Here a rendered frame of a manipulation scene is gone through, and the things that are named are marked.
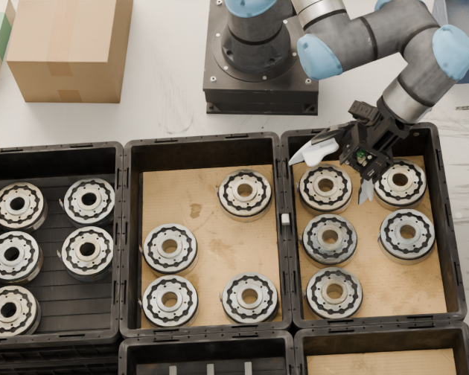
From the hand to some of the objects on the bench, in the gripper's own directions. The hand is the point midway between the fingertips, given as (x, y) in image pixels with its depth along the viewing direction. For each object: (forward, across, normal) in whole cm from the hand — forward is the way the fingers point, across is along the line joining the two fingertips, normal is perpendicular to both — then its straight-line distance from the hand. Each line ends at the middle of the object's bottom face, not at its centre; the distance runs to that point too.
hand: (323, 182), depth 162 cm
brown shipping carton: (+38, -40, +63) cm, 84 cm away
